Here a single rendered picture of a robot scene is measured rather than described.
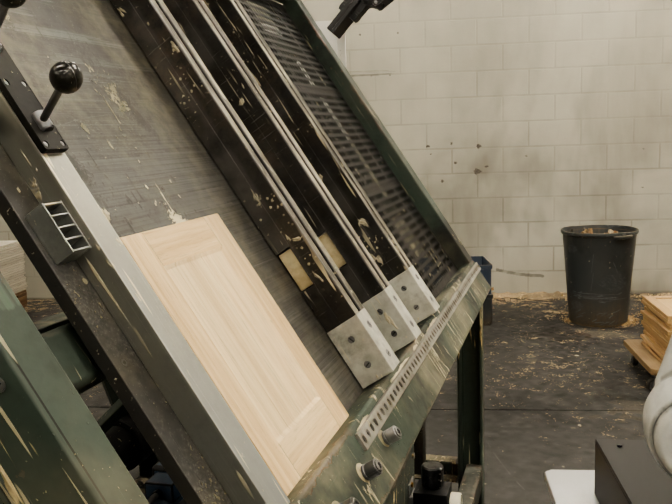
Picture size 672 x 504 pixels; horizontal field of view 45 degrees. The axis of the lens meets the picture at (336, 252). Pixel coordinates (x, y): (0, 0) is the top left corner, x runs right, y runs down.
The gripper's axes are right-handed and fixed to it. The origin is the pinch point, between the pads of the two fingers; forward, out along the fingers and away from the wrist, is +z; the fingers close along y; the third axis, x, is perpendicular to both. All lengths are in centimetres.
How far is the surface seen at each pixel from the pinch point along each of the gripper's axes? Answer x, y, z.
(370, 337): 23, 33, 41
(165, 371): -34, 30, 48
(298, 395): -3, 37, 49
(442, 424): 254, 30, 103
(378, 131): 139, -41, 17
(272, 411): -13, 38, 50
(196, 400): -33, 36, 48
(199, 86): 8.9, -20.1, 26.6
